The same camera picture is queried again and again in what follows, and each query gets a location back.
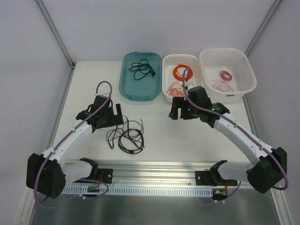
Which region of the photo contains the right aluminium frame post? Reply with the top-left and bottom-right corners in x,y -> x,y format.
245,0 -> 282,56

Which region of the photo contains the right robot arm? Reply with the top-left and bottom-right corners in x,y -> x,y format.
169,86 -> 289,193

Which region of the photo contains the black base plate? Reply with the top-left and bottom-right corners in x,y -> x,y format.
195,171 -> 238,187
96,168 -> 113,184

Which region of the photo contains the pink wire coil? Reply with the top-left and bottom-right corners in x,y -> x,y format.
219,70 -> 233,81

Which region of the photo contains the teal plastic tray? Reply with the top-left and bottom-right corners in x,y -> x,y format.
119,52 -> 162,101

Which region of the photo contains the aluminium mounting rail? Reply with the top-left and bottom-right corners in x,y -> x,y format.
63,159 -> 254,188

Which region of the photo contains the thin pink wire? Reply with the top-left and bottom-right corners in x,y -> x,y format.
208,79 -> 234,92

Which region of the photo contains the left aluminium frame post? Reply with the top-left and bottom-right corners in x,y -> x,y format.
34,0 -> 75,68

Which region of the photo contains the aluminium frame post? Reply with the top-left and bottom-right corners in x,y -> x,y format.
245,0 -> 282,56
34,0 -> 75,68

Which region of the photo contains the white deep plastic tub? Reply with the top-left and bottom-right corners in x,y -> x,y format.
199,48 -> 257,104

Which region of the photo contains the white slotted cable duct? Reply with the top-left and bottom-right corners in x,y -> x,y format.
62,185 -> 213,197

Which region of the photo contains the thin black wire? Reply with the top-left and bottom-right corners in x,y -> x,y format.
105,115 -> 145,150

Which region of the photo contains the white perforated basket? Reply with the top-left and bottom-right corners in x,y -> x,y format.
162,54 -> 202,102

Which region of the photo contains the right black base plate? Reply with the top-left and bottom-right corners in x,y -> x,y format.
195,171 -> 238,187

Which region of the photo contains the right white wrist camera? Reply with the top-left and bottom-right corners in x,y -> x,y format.
182,82 -> 195,91

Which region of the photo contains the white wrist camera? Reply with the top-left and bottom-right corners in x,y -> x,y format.
182,82 -> 195,91
95,92 -> 111,98

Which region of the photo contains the black USB cable in tray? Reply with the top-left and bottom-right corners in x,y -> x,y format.
129,59 -> 157,81

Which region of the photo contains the orange wire coil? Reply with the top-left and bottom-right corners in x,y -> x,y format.
172,64 -> 195,82

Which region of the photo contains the thin red wire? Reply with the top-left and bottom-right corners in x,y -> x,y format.
165,81 -> 187,98

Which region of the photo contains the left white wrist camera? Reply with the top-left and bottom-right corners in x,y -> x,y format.
95,92 -> 111,98

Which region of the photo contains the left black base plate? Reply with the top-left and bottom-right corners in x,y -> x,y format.
96,168 -> 113,184

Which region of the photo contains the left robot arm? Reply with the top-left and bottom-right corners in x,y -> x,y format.
26,95 -> 124,199

